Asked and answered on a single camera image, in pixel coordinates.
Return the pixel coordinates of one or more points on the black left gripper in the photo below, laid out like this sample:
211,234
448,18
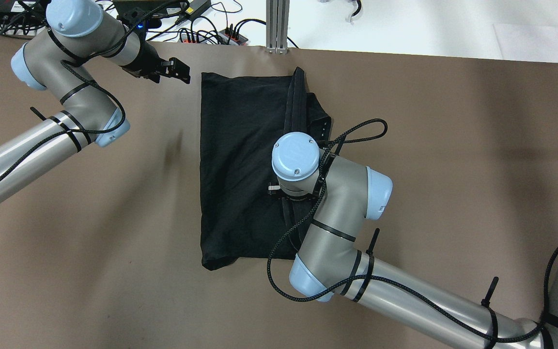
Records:
146,61

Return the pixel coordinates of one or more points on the black graphic t-shirt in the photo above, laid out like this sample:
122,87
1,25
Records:
240,120

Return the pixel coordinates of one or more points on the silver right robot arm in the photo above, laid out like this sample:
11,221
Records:
345,195

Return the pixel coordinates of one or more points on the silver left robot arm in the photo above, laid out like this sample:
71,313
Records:
54,62

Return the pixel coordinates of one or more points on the grey power strip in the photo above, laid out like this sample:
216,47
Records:
220,38

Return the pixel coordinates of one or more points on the black electronics box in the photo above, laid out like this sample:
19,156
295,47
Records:
22,17

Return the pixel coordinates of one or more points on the metal reacher grabber tool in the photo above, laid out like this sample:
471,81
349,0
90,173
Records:
347,10

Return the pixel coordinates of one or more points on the aluminium frame post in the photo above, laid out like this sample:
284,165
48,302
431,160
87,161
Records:
277,20

